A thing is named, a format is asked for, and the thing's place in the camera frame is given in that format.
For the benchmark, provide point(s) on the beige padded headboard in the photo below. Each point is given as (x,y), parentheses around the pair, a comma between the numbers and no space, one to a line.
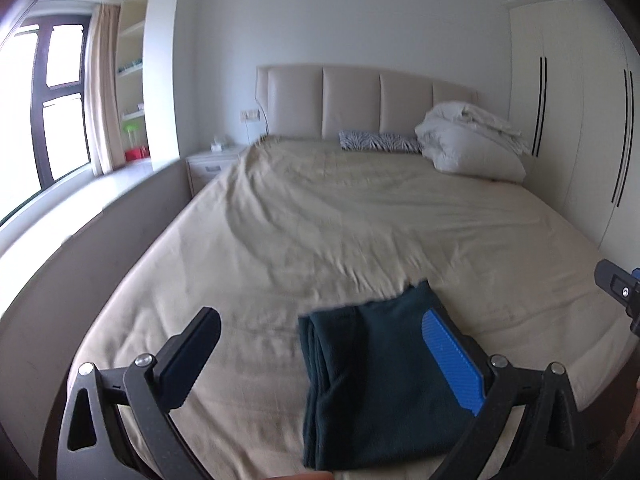
(314,101)

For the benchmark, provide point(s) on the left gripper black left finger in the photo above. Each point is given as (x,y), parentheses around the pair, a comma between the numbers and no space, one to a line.
(116,422)

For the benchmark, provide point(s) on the white nightstand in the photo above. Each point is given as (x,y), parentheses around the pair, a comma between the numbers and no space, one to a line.
(206,166)

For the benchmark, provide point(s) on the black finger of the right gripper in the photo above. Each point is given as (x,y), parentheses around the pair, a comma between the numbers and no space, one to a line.
(617,282)

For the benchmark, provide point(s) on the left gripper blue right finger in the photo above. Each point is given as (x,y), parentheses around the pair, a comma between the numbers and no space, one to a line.
(548,441)

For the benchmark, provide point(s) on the person left hand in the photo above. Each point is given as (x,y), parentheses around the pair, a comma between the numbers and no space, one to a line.
(305,475)

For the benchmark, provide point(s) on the dark teal knit sweater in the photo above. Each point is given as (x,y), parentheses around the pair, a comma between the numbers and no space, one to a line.
(376,393)

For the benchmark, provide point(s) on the white wardrobe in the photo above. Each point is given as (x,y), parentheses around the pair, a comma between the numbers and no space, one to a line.
(575,97)

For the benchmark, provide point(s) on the grey bed side frame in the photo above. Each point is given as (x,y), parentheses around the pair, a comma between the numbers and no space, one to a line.
(50,316)

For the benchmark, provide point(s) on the white crumpled duvet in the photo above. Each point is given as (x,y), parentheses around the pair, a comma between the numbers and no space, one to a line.
(462,138)

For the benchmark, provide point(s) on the white wall shelf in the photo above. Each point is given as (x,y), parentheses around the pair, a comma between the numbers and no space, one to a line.
(129,67)

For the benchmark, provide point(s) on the beige curtain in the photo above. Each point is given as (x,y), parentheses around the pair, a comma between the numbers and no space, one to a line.
(100,104)

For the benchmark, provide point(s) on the red box on sill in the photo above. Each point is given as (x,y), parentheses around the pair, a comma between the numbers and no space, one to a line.
(137,153)

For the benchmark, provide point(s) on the wall power socket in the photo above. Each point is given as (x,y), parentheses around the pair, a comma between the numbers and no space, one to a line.
(252,115)

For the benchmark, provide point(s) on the black framed window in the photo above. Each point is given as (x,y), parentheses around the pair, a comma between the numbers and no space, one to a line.
(43,132)

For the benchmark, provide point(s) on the zebra print pillow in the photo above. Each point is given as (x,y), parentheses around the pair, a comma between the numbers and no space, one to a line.
(354,140)

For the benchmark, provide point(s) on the beige bed sheet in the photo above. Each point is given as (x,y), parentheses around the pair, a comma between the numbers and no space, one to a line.
(298,225)

